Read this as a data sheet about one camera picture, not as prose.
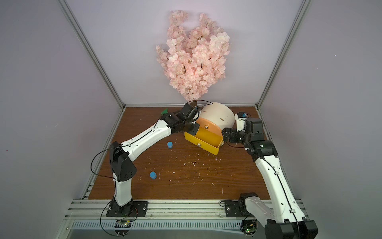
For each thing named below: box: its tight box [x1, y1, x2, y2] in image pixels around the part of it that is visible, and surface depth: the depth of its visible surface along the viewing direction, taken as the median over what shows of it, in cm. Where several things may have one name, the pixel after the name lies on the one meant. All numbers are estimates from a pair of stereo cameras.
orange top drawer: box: [195, 117, 223, 137], surface depth 81 cm
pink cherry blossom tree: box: [156, 9, 231, 102], surface depth 70 cm
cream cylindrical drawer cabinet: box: [197, 101, 235, 130], surface depth 88 cm
